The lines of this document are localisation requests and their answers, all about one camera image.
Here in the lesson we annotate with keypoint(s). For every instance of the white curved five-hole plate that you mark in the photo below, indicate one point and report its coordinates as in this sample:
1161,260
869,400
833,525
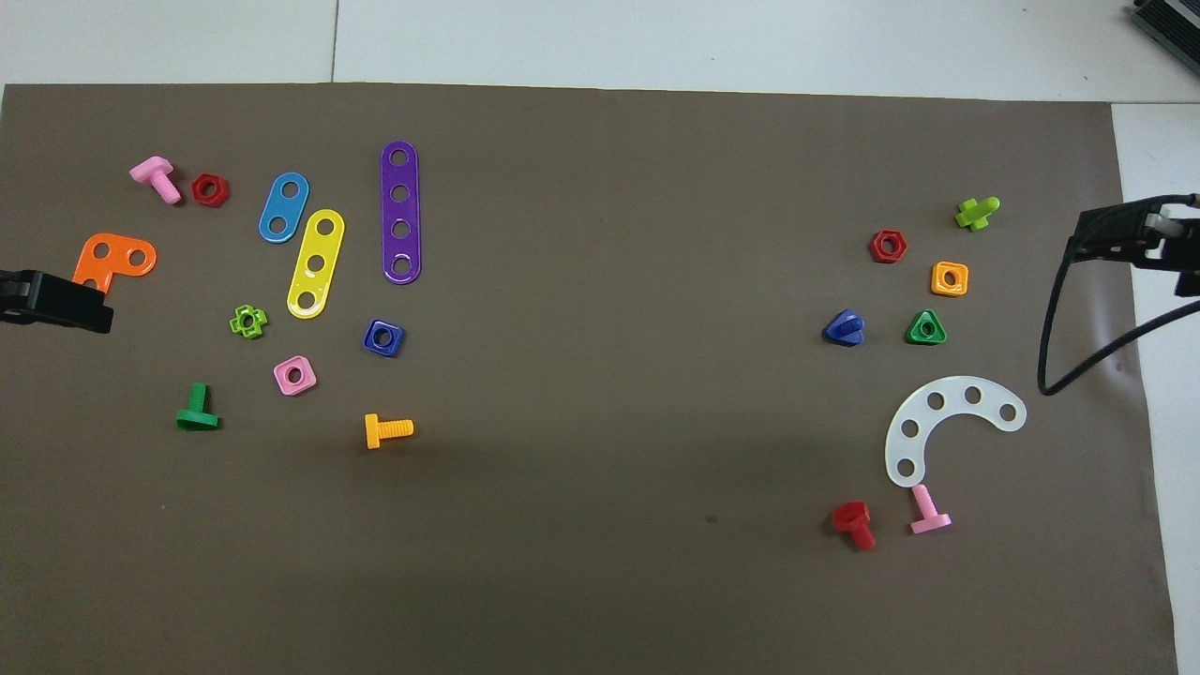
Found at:
953,396

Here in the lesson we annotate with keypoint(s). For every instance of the dark green plastic bolt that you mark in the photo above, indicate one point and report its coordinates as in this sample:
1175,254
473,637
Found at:
197,418

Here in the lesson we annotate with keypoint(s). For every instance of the pink square-head plastic bolt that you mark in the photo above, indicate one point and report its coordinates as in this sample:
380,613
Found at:
930,522
150,172

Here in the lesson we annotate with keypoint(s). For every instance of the orange-yellow plastic bolt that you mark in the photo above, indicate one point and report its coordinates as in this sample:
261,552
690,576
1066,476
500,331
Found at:
373,431

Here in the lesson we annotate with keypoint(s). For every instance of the red plastic bolt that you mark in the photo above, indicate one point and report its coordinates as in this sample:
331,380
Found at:
850,516

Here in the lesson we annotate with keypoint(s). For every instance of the orange square plastic nut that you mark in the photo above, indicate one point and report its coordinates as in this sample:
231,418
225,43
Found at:
937,287

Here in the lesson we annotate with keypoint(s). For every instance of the lime green cross-head bolt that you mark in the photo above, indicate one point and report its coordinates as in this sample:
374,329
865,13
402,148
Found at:
975,214

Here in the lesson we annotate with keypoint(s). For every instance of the blue two-hole plastic plate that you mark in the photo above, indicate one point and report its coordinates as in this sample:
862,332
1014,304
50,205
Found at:
284,207

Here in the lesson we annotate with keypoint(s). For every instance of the pink square plastic nut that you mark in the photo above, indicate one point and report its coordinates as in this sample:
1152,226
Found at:
306,385

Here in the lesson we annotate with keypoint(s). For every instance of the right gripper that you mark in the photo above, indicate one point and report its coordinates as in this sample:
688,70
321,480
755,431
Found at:
1189,283

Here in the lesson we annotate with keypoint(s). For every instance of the orange L-shaped plastic plate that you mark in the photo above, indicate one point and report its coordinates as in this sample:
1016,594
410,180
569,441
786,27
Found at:
120,254

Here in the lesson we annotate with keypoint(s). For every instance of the blue square plastic nut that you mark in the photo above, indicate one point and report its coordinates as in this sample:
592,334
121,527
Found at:
371,343

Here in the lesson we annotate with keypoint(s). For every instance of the yellow three-hole plastic plate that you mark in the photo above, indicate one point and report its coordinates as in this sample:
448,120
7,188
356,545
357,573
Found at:
321,246

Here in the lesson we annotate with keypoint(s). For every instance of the green cross-shaped plastic nut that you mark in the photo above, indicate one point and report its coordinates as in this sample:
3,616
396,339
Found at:
237,322

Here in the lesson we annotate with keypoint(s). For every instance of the purple four-hole plastic plate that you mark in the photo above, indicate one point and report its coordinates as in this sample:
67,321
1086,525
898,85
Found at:
400,211

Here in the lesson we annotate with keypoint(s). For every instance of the blue triangle-head plastic bolt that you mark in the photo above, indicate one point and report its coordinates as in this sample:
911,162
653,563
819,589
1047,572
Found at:
842,330

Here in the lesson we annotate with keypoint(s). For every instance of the brown table mat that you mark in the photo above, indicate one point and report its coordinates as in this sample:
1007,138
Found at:
600,562

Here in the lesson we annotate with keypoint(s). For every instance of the grey ribbed device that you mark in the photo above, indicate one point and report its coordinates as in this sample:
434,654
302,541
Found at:
1172,23

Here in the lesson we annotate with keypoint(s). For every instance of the red hexagonal plastic nut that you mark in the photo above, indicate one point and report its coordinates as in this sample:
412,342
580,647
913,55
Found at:
198,190
876,247

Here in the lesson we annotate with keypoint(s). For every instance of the green triangular plastic nut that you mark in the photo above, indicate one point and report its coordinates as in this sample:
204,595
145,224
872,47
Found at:
914,337

